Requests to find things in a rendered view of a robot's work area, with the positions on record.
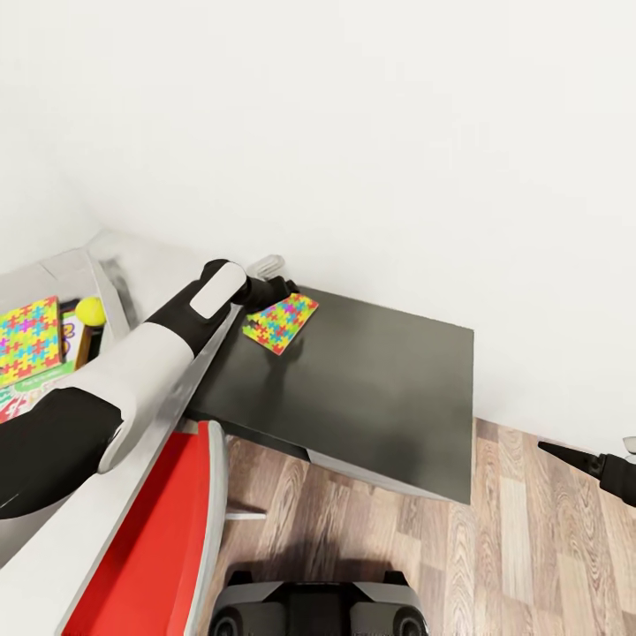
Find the tennis ball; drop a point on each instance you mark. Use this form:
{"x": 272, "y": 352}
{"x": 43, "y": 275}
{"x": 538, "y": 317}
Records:
{"x": 90, "y": 311}

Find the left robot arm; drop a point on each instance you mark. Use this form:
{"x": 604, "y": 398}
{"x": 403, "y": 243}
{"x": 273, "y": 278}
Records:
{"x": 91, "y": 420}

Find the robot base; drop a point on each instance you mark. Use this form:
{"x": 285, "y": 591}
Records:
{"x": 318, "y": 608}

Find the board game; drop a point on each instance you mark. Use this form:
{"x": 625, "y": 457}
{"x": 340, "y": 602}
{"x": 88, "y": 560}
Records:
{"x": 16, "y": 398}

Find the jigsaw puzzle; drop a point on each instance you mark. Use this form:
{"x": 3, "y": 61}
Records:
{"x": 30, "y": 340}
{"x": 279, "y": 324}

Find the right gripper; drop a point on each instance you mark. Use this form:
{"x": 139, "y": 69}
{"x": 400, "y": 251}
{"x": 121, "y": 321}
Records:
{"x": 617, "y": 475}

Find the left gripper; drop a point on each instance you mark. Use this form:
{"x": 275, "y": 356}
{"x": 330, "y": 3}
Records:
{"x": 274, "y": 290}

